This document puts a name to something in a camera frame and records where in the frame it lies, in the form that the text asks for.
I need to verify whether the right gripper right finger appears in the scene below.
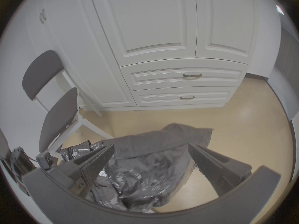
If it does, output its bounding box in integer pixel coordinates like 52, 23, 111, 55
188, 143, 253, 198

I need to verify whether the black plastic bag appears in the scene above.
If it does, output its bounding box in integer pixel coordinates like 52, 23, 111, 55
59, 123, 214, 214

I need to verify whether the grey padded white chair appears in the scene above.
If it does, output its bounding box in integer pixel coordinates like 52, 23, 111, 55
22, 50, 115, 164

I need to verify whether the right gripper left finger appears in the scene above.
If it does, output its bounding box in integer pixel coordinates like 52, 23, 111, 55
50, 144, 115, 199

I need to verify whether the white wardrobe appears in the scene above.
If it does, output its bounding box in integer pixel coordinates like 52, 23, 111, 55
23, 0, 260, 112

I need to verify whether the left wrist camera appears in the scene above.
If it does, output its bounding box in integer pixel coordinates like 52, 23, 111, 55
36, 153, 58, 170

